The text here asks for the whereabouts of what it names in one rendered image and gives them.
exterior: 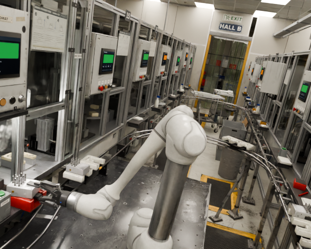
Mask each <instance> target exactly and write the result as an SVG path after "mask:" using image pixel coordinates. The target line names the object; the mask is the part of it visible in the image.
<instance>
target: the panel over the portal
mask: <svg viewBox="0 0 311 249"><path fill-rule="evenodd" d="M224 14H230V15H237V16H243V18H242V22H241V23H237V22H230V21H223V20H222V19H223V15H224ZM252 20H253V15H252V14H248V13H240V12H233V11H226V10H219V9H215V10H214V15H213V19H212V24H211V29H210V31H213V32H220V33H226V34H233V35H239V36H245V37H248V35H249V32H250V28H251V24H252ZM220 22H225V23H232V24H238V25H243V29H242V33H235V32H229V31H222V30H218V28H219V23H220Z"/></svg>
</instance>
